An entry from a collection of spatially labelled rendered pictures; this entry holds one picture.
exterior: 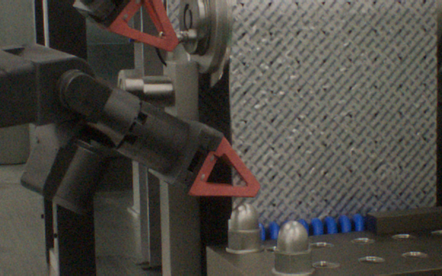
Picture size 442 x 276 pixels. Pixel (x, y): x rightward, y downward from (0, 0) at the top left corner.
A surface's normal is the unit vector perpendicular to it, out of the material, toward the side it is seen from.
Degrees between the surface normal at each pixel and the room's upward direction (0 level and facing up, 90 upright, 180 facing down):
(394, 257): 0
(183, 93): 90
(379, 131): 90
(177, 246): 90
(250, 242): 90
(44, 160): 67
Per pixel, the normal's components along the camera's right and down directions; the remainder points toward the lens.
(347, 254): -0.03, -0.99
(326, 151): 0.31, 0.11
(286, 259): -0.67, 0.10
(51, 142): -0.56, -0.36
